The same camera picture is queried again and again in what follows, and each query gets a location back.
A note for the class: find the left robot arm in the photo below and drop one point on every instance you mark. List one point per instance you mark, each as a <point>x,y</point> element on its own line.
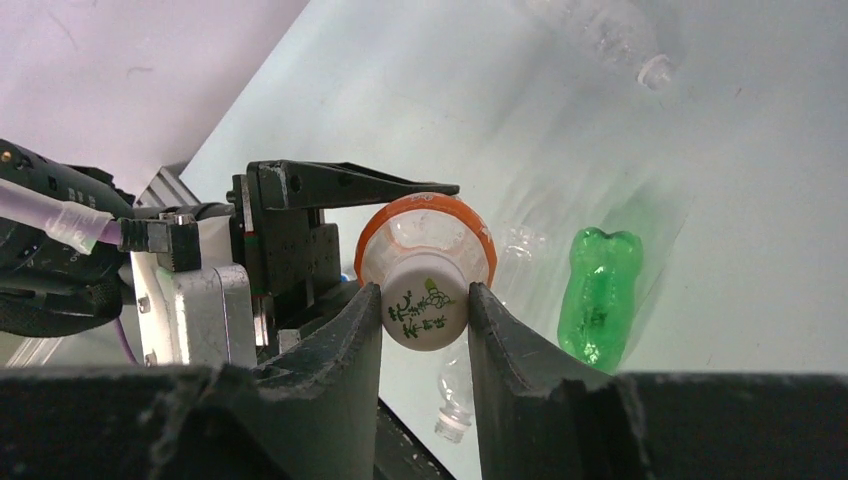
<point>49,288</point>

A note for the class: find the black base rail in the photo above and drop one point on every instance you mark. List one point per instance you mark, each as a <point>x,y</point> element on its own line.
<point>399,454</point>

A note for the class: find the green plastic bottle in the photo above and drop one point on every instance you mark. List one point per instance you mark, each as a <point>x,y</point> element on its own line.
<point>599,303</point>

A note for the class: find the far clear bottle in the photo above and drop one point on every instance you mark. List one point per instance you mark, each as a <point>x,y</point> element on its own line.
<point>616,34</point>

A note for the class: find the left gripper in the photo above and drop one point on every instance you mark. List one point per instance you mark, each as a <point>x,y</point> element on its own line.
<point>290,252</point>

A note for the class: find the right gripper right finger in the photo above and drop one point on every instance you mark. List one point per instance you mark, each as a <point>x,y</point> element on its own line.
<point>541,414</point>

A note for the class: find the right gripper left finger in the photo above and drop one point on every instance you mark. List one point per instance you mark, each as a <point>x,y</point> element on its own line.
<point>309,413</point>

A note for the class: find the orange label bottle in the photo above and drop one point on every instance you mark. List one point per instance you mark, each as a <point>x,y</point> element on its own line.
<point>429,222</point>

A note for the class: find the white bottle cap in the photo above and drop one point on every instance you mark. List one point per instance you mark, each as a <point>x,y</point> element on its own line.
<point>424,302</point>

